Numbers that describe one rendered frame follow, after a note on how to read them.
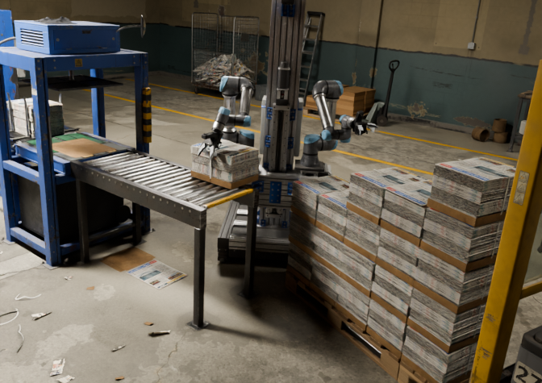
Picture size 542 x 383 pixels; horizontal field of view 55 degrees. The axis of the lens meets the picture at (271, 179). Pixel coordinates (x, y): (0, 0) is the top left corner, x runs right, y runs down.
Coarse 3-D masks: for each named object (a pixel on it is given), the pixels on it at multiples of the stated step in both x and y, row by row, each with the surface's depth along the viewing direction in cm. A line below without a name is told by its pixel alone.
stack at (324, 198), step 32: (320, 192) 344; (352, 224) 314; (288, 256) 380; (320, 256) 346; (352, 256) 316; (384, 256) 293; (416, 256) 273; (288, 288) 385; (320, 288) 349; (352, 288) 321; (384, 288) 297; (384, 320) 299; (384, 352) 303
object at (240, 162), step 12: (216, 156) 346; (228, 156) 339; (240, 156) 345; (252, 156) 355; (216, 168) 348; (228, 168) 341; (240, 168) 347; (252, 168) 358; (228, 180) 344; (240, 180) 351
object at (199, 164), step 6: (198, 144) 361; (222, 144) 364; (192, 150) 358; (198, 150) 355; (192, 156) 360; (198, 156) 357; (204, 156) 352; (192, 162) 362; (198, 162) 358; (204, 162) 354; (192, 168) 363; (198, 168) 359; (204, 168) 356; (204, 174) 357
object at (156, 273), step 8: (144, 264) 405; (152, 264) 406; (160, 264) 407; (128, 272) 394; (136, 272) 394; (144, 272) 395; (152, 272) 396; (160, 272) 396; (168, 272) 397; (176, 272) 398; (144, 280) 384; (152, 280) 384; (160, 280) 385; (168, 280) 386; (176, 280) 386; (160, 288) 375
